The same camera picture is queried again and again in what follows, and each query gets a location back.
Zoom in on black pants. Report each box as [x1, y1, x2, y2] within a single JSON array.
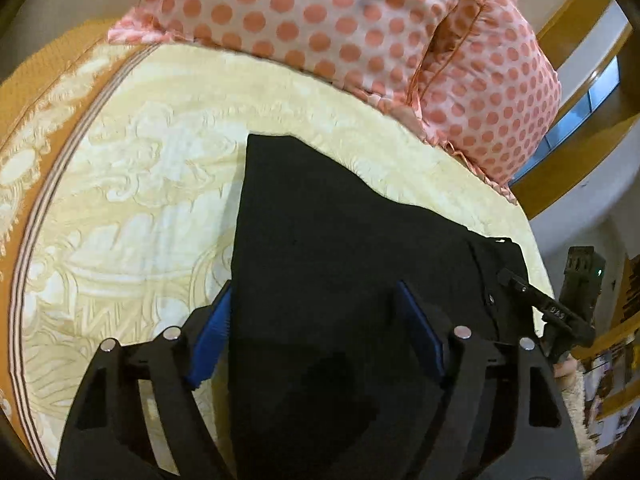
[[229, 134, 534, 479]]

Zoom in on beige fuzzy sleeve forearm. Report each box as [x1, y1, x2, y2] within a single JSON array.
[[555, 370, 604, 478]]

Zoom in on person's right hand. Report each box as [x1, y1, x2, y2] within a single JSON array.
[[553, 354, 578, 378]]

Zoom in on blue glass window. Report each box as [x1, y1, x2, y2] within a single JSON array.
[[511, 56, 620, 184]]

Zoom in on right polka dot pillow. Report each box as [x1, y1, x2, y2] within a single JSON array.
[[413, 0, 562, 198]]

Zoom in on polka dot pillow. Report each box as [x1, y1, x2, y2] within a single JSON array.
[[413, 0, 562, 198], [108, 0, 459, 103]]

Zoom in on cream patterned bedspread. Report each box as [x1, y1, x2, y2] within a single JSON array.
[[1, 21, 551, 474]]

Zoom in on left polka dot pillow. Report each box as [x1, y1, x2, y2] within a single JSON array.
[[108, 0, 459, 103]]

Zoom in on wooden headboard frame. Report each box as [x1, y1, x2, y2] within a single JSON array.
[[513, 0, 639, 220]]

